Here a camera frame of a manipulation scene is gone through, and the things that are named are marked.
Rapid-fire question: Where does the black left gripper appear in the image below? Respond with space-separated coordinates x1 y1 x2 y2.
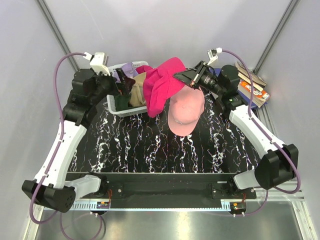
90 67 136 105

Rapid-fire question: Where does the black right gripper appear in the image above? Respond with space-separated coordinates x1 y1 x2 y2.
173 61 224 97

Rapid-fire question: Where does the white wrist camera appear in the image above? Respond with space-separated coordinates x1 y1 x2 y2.
84 52 111 76
207 47 223 66

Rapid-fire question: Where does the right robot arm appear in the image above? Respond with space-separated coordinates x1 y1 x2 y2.
173 61 299 199

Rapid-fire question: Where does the blue ring binder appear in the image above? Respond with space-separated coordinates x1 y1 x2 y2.
237 89 268 110

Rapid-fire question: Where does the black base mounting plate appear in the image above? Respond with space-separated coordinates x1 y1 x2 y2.
79 172 258 210

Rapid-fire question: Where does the dark green cap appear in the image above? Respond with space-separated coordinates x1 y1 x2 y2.
114 94 131 112

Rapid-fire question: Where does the orange paperback book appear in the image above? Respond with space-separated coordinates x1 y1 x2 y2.
238 80 270 103

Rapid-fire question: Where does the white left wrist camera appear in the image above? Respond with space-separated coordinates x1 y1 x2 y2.
84 52 111 76

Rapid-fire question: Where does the beige baseball cap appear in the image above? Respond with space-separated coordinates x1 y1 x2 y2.
129 72 147 107

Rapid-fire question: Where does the tan paperback book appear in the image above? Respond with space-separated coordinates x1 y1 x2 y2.
235 61 267 88

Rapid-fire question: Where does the white plastic basket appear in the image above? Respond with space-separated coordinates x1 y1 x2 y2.
106 60 149 118

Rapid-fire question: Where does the lavender baseball cap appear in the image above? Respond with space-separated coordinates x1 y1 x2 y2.
112 62 138 82

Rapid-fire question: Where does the light pink baseball cap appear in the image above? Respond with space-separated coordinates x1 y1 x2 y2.
167 85 205 137

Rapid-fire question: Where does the magenta baseball cap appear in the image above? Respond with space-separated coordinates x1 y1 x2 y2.
143 57 186 118

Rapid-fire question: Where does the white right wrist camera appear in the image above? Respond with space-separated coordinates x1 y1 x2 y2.
207 47 223 66

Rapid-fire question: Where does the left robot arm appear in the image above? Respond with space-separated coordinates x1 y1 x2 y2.
21 68 135 213

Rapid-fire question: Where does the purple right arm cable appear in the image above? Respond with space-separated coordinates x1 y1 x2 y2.
221 49 302 194

